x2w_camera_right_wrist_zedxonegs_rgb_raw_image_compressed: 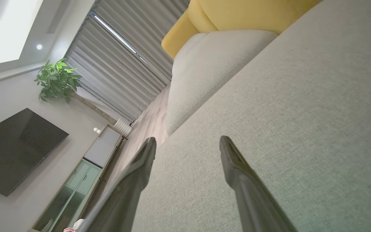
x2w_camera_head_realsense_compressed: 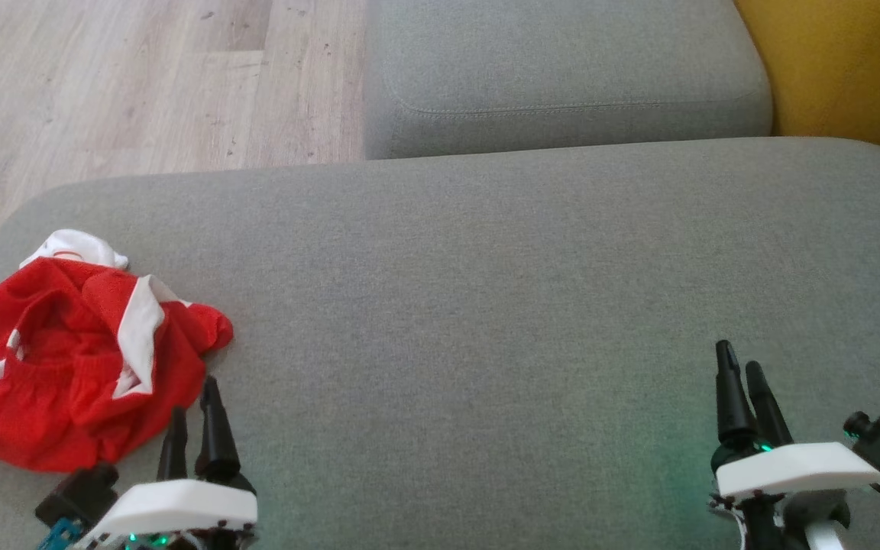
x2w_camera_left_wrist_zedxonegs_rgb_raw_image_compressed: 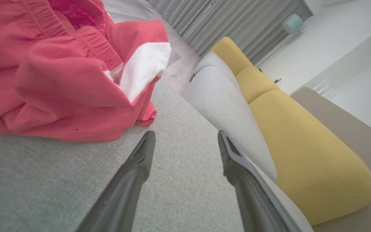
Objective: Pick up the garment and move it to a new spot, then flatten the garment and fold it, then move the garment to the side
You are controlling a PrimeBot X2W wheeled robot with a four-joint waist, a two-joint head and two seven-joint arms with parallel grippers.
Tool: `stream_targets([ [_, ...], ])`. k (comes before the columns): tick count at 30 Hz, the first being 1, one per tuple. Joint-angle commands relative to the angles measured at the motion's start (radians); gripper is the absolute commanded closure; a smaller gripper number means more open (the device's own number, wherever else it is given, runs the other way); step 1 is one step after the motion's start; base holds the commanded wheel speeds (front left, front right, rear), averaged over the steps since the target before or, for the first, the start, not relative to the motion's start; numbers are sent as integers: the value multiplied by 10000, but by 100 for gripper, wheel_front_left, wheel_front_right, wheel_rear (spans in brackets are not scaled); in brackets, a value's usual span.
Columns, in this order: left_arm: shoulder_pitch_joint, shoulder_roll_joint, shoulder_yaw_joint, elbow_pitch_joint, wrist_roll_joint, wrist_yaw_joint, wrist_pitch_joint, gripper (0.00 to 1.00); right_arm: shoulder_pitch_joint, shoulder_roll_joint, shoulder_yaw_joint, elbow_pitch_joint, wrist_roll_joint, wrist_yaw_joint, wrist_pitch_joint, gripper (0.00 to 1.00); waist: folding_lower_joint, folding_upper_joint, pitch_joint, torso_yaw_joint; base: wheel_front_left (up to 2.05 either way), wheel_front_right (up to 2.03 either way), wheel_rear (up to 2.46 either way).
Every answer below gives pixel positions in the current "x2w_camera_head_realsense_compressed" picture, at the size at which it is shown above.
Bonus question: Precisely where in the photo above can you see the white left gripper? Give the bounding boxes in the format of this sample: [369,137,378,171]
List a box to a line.
[77,376,260,550]

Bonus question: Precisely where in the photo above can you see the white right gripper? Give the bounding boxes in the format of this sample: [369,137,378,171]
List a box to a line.
[710,341,880,550]

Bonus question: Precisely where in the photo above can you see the red and white shorts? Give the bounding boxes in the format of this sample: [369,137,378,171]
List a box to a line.
[0,229,235,472]

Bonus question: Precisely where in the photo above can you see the grey fabric sofa cushion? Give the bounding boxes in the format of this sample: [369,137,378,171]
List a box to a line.
[364,0,775,160]

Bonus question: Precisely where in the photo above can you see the grey fabric sofa seat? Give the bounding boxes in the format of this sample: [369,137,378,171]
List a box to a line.
[0,136,880,550]

